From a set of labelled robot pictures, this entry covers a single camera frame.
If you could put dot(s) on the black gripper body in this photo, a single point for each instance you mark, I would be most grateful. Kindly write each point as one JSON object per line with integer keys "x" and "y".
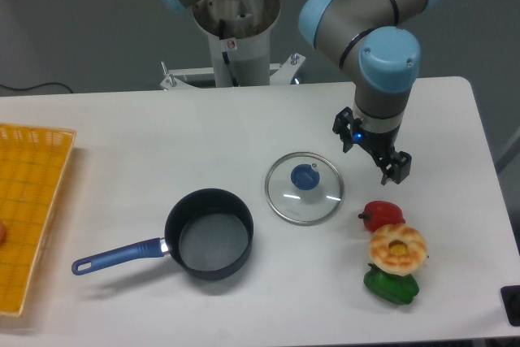
{"x": 377, "y": 143}

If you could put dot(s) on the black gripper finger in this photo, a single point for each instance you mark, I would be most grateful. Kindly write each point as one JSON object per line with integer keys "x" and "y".
{"x": 346, "y": 126}
{"x": 395, "y": 166}

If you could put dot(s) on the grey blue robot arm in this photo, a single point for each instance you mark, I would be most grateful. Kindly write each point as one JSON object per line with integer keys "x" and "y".
{"x": 362, "y": 38}

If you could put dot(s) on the red toy bell pepper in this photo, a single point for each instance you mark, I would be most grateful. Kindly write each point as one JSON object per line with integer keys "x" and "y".
{"x": 376, "y": 214}

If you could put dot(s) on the glass pot lid blue knob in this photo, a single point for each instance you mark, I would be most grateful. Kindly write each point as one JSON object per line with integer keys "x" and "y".
{"x": 304, "y": 188}

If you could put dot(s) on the toy donut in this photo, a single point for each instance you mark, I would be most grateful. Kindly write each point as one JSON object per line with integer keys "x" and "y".
{"x": 405, "y": 265}

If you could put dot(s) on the yellow toy pepper under donut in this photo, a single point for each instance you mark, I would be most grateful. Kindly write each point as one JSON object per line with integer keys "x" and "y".
{"x": 398, "y": 248}

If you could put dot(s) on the green toy bell pepper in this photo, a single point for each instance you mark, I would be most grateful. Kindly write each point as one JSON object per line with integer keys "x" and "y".
{"x": 399, "y": 290}

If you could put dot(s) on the black device at table edge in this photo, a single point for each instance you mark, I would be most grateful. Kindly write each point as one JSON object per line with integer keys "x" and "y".
{"x": 510, "y": 297}

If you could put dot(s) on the yellow plastic basket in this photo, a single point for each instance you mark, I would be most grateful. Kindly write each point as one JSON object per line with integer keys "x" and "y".
{"x": 33, "y": 161}

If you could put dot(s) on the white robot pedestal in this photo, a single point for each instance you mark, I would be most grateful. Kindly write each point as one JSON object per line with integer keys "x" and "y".
{"x": 238, "y": 33}

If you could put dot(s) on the dark saucepan blue handle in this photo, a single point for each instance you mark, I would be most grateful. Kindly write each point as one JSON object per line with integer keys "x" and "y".
{"x": 209, "y": 233}

